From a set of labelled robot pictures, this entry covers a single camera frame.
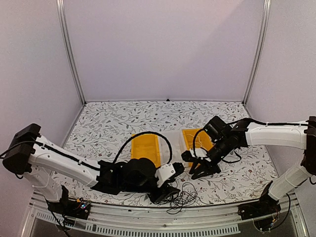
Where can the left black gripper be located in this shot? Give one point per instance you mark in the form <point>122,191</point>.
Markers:
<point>163,193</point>

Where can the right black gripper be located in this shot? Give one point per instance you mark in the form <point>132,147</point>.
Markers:
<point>209,169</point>

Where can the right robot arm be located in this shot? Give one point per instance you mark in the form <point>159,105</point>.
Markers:
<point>246,132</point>

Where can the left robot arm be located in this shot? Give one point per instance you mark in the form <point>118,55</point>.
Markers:
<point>31,155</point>

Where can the right yellow bin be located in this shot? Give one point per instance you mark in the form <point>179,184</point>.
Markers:
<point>202,140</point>

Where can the yellow bin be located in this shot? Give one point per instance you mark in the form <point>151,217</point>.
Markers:
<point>202,140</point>
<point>146,146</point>

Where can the clear plastic bin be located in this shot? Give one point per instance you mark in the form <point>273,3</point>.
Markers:
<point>178,146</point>

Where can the left yellow bin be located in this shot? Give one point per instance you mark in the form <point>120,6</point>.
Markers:
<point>146,146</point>

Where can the floral table mat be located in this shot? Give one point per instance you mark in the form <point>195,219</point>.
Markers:
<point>103,127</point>

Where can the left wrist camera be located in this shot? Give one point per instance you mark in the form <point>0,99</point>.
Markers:
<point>168,171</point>

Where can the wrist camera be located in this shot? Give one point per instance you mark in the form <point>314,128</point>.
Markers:
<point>168,171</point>
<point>191,155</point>

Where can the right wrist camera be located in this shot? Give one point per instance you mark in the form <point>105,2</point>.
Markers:
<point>191,155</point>

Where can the front aluminium rail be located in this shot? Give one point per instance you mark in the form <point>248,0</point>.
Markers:
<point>106,220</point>

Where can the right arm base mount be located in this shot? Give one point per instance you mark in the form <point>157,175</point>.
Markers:
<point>266,205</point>

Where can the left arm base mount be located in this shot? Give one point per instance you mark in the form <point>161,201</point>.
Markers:
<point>78,208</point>

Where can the right aluminium frame post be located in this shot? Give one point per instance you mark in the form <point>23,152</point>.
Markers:
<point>259,49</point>

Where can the aluminium frame post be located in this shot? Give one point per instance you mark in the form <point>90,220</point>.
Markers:
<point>259,49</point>
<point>69,51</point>

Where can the left aluminium frame post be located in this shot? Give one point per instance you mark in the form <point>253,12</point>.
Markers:
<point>69,51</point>

